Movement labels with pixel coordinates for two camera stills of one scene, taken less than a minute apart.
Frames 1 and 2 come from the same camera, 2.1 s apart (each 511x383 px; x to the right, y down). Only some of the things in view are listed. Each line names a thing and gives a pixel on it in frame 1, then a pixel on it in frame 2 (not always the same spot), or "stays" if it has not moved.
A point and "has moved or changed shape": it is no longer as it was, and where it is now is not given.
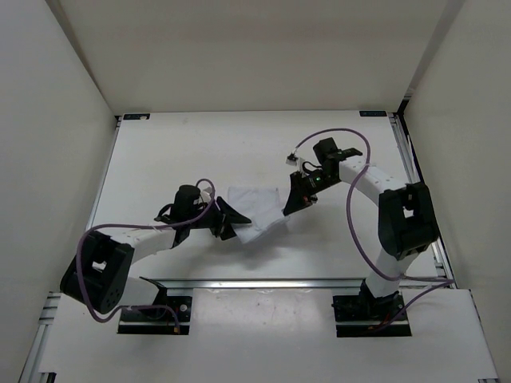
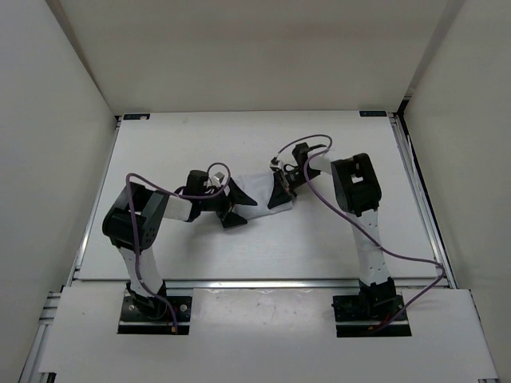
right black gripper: [299, 196] to [283, 191]
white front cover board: [256, 336] stays
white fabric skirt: [260, 204] has moved or changed shape
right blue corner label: [373, 113] stays
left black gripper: [225, 219] to [236, 196]
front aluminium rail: [261, 283] stays
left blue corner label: [136, 116] stays
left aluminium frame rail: [116, 128] stays
